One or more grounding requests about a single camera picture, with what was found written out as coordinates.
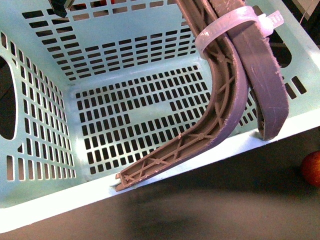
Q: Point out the brown smooth left gripper finger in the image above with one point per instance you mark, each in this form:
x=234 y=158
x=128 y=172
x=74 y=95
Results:
x=251 y=40

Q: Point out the light green plastic basket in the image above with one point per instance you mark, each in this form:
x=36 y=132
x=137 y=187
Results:
x=83 y=97

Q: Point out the black lower display tray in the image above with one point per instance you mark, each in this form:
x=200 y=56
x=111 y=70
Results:
x=257 y=195

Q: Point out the brown ribbed left gripper finger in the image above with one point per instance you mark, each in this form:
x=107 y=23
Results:
x=225 y=108

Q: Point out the red apple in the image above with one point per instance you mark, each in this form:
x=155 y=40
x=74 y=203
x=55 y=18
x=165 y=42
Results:
x=310 y=168

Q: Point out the white zip tie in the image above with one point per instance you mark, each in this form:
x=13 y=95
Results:
x=232 y=22

